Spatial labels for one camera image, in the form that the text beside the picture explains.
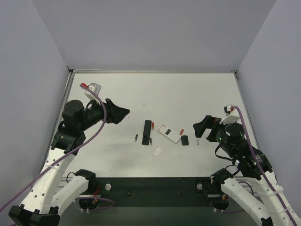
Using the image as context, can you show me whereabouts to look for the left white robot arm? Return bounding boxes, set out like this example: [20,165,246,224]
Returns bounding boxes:
[8,98,130,226]

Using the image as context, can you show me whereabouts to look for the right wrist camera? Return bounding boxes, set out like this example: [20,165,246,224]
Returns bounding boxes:
[220,105,240,125]

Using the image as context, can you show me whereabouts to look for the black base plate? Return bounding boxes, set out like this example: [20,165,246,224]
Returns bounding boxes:
[79,177,238,210]

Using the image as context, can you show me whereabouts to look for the white red remote control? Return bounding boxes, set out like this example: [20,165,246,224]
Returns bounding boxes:
[157,124,181,144]

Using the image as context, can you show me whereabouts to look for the aluminium rail frame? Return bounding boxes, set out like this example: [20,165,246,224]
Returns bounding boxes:
[44,69,238,165]

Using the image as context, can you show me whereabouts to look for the black battery cover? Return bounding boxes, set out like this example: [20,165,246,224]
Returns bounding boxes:
[181,135,189,146]

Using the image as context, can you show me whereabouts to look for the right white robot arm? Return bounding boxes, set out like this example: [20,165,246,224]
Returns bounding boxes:
[193,115,301,226]

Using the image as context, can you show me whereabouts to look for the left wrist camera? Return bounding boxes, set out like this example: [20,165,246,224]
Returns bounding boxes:
[80,83,102,101]

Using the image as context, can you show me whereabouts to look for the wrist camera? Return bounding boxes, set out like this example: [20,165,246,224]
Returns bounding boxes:
[220,105,240,125]
[80,83,102,101]

